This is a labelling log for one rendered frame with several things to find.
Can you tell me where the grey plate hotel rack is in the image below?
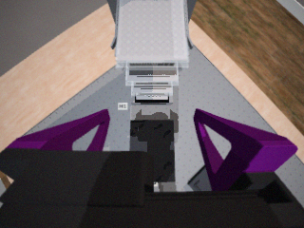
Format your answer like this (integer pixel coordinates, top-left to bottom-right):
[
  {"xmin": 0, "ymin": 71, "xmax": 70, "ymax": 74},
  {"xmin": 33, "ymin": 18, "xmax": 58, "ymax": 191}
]
[{"xmin": 107, "ymin": 0, "xmax": 197, "ymax": 104}]

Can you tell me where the dark grey rectangular plate with corner brackets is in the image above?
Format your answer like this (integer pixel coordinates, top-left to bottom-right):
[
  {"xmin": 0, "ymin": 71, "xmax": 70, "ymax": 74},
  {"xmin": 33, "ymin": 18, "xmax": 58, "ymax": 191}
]
[{"xmin": 188, "ymin": 165, "xmax": 212, "ymax": 191}]

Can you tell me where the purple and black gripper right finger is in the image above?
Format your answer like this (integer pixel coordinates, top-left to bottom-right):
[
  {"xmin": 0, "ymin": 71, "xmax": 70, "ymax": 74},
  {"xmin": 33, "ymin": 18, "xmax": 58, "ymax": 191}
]
[{"xmin": 194, "ymin": 108, "xmax": 298, "ymax": 191}]

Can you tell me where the grey perforated base plate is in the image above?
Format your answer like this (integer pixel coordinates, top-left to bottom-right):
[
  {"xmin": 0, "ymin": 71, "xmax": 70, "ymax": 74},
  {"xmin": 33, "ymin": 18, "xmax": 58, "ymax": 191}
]
[{"xmin": 21, "ymin": 44, "xmax": 304, "ymax": 207}]

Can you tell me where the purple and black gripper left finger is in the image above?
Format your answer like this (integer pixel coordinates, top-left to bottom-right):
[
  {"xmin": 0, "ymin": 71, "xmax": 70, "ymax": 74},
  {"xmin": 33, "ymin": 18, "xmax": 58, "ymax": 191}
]
[{"xmin": 6, "ymin": 109, "xmax": 110, "ymax": 151}]

